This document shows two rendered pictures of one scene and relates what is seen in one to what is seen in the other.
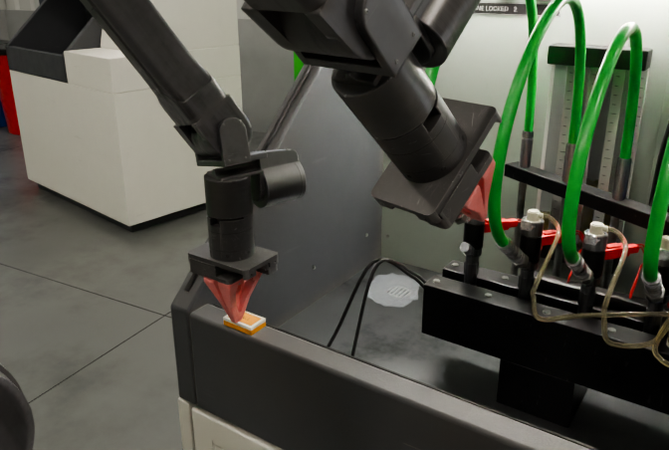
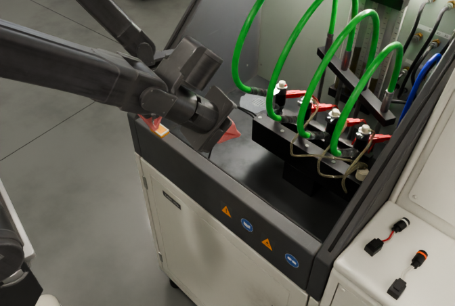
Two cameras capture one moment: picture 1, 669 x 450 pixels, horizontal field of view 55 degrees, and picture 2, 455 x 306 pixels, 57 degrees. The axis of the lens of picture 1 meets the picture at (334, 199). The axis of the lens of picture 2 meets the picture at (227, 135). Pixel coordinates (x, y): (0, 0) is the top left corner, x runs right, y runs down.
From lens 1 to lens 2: 0.40 m
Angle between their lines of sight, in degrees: 25
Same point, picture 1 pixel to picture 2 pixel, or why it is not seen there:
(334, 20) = (128, 109)
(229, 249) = not seen: hidden behind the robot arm
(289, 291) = not seen: hidden behind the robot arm
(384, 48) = (156, 111)
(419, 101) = (185, 114)
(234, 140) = (145, 55)
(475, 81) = not seen: outside the picture
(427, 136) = (192, 123)
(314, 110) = (209, 5)
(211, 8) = not seen: outside the picture
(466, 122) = (221, 107)
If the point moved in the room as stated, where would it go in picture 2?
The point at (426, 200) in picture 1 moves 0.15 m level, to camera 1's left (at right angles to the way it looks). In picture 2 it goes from (197, 142) to (112, 132)
